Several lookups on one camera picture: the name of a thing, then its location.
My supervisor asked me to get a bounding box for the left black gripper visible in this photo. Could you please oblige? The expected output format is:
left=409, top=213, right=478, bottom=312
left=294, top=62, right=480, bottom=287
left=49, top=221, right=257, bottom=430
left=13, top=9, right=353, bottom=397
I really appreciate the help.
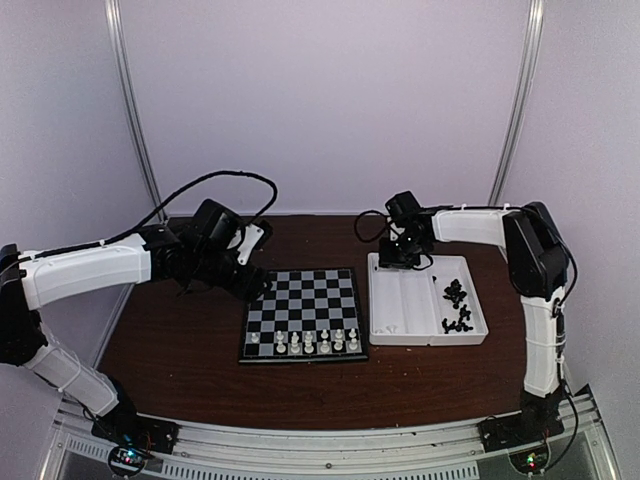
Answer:
left=191, top=246, right=272, bottom=302

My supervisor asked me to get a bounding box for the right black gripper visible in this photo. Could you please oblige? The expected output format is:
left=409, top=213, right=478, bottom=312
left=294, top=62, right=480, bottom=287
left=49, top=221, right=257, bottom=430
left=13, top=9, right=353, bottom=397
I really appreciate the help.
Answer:
left=380, top=231, right=429, bottom=268

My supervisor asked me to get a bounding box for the black grey chess board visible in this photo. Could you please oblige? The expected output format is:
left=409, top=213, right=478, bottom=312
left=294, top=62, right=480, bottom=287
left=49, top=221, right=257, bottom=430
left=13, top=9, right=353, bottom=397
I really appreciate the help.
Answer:
left=238, top=267, right=369, bottom=364

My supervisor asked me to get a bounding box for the white queen chess piece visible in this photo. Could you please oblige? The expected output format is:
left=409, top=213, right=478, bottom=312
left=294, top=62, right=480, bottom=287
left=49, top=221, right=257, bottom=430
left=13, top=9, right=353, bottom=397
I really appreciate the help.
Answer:
left=303, top=339, right=315, bottom=355

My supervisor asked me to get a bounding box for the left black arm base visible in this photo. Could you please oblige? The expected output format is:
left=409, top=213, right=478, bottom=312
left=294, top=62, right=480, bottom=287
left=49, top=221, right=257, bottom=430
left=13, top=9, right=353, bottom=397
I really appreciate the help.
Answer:
left=91, top=401, right=179, bottom=454

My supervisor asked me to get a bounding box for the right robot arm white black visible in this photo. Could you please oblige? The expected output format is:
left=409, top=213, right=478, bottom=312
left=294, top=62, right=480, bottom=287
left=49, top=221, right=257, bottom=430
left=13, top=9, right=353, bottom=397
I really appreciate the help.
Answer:
left=378, top=191, right=575, bottom=398

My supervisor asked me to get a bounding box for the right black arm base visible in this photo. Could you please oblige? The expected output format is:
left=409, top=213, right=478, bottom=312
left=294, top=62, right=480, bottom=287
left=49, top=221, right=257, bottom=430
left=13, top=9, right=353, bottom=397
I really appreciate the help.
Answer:
left=477, top=390, right=564, bottom=453

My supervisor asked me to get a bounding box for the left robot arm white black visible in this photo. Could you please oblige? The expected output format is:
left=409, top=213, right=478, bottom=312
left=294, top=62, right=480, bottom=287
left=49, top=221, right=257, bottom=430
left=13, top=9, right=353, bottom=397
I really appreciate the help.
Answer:
left=1, top=200, right=273, bottom=444

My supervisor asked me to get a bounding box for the black chess pieces upper pile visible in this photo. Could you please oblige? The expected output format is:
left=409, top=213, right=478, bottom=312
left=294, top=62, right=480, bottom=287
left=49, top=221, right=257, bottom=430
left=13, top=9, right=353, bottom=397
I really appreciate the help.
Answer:
left=432, top=275, right=468, bottom=309

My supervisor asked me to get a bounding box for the black chess pieces pile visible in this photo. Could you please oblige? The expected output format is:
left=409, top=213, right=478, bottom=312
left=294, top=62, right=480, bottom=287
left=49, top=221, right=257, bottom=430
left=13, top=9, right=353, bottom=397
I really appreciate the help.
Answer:
left=441, top=304, right=474, bottom=334
left=432, top=275, right=468, bottom=309

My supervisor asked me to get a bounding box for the black chess pieces lower pile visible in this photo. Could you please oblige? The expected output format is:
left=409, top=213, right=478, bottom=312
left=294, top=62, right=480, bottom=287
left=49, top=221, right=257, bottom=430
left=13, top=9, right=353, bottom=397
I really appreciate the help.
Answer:
left=441, top=304, right=474, bottom=334

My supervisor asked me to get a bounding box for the left controller board with LEDs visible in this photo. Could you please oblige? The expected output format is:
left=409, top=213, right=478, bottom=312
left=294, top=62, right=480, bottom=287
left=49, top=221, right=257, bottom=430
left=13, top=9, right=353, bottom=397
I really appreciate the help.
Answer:
left=107, top=446, right=151, bottom=477

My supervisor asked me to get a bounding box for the controller board with leds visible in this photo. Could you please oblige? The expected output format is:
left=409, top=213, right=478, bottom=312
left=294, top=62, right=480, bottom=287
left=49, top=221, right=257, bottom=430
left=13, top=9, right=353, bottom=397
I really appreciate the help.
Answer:
left=509, top=448, right=550, bottom=476
left=107, top=446, right=151, bottom=477

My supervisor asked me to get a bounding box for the right controller board with LEDs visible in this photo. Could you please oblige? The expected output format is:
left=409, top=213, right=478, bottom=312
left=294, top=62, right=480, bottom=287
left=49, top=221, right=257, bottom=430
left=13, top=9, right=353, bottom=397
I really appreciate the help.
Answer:
left=509, top=448, right=550, bottom=476

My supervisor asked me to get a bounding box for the white divided plastic tray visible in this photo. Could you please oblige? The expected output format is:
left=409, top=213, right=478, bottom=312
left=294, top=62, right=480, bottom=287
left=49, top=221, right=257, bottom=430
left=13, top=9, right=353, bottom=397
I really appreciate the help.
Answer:
left=367, top=253, right=489, bottom=347

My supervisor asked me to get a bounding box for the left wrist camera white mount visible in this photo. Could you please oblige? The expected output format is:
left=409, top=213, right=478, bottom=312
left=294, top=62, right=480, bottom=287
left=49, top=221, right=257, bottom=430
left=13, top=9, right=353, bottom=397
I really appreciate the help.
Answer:
left=230, top=220, right=273, bottom=266

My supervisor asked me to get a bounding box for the left black cable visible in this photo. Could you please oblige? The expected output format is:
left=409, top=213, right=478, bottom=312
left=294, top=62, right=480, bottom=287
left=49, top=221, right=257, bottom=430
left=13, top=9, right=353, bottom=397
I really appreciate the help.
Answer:
left=0, top=170, right=279, bottom=296

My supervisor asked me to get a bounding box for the black cable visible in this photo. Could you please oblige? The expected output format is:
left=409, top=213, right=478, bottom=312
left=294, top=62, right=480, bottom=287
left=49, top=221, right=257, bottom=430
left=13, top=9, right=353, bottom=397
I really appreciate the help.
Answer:
left=0, top=170, right=279, bottom=296
left=353, top=207, right=581, bottom=451

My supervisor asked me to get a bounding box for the right black cable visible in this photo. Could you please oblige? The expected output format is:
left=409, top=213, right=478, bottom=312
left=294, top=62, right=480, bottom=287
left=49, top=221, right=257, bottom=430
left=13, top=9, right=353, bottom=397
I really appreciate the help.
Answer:
left=353, top=207, right=581, bottom=451

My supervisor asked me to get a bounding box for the aluminium front rail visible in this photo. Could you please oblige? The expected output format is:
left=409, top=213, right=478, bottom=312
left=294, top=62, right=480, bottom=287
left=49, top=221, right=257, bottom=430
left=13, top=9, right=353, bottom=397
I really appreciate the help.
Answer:
left=44, top=394, right=616, bottom=480

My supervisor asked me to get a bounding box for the right aluminium frame post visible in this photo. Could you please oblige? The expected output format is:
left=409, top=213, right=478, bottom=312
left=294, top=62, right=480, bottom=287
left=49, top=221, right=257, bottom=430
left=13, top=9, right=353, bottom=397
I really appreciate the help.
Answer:
left=488, top=0, right=545, bottom=205

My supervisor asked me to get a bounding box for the aluminium frame post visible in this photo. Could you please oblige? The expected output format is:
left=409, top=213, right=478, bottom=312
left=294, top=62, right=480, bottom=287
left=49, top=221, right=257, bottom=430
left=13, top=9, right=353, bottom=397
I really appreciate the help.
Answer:
left=104, top=0, right=162, bottom=207
left=488, top=0, right=545, bottom=205

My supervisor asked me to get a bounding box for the left aluminium frame post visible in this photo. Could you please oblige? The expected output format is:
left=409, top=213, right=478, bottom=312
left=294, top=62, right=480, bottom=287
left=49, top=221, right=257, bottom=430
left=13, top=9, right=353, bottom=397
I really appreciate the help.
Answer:
left=104, top=0, right=162, bottom=207

